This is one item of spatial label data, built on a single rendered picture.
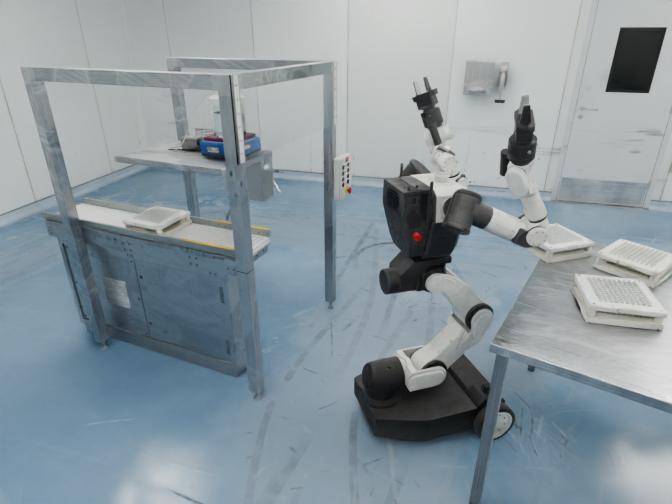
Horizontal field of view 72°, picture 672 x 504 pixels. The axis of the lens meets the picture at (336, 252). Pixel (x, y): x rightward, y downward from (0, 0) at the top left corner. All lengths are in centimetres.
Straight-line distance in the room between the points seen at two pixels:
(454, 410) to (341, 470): 58
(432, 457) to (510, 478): 34
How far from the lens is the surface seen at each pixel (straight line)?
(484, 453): 198
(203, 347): 277
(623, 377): 167
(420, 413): 230
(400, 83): 569
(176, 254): 246
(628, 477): 259
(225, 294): 244
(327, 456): 232
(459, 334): 229
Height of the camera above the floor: 176
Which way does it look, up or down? 25 degrees down
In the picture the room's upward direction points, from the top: straight up
